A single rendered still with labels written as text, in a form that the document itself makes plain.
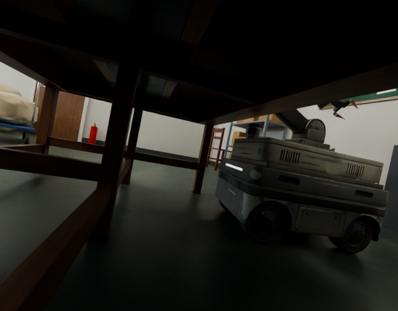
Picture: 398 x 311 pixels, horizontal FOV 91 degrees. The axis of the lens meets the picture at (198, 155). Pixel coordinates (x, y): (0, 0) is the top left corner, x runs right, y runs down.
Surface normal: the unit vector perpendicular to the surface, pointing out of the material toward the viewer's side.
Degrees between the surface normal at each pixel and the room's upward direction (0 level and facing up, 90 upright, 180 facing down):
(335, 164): 91
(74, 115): 90
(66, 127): 90
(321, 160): 90
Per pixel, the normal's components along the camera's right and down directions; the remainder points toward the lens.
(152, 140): 0.34, 0.10
